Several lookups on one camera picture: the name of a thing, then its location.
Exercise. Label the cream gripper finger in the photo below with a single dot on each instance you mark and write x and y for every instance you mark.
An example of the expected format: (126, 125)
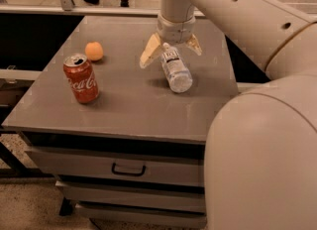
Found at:
(193, 44)
(152, 50)

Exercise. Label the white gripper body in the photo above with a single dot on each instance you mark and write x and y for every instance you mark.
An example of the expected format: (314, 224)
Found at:
(175, 31)

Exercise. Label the clear plastic water bottle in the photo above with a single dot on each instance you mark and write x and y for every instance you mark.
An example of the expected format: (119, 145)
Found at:
(176, 72)

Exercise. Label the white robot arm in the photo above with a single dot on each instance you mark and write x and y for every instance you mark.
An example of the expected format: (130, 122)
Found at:
(260, 164)

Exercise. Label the orange fruit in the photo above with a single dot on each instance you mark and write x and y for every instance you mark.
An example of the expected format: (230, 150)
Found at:
(94, 51)

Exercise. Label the red Coca-Cola can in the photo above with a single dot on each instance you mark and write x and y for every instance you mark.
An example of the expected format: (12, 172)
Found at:
(79, 72)

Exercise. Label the grey drawer cabinet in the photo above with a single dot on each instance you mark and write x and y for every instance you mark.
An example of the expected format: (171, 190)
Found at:
(135, 121)

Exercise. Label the black drawer handle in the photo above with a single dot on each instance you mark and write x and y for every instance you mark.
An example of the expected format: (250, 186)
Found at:
(127, 171)

